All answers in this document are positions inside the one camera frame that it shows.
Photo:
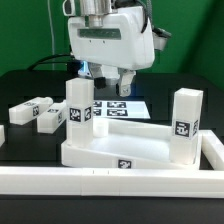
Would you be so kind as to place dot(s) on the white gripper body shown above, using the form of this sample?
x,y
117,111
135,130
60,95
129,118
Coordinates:
x,y
119,43

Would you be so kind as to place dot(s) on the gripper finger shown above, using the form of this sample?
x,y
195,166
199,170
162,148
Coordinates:
x,y
125,81
96,72

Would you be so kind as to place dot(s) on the white desk top panel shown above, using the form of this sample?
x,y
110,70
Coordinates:
x,y
126,145

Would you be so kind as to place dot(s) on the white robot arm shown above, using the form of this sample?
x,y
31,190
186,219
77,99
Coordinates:
x,y
93,11

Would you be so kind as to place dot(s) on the sheet with four tags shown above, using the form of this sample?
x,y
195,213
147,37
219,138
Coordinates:
x,y
121,109

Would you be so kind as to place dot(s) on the white U-shaped obstacle fence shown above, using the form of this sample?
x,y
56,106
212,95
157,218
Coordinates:
x,y
111,182

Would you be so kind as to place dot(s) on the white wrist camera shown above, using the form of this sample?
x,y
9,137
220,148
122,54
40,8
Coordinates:
x,y
160,38

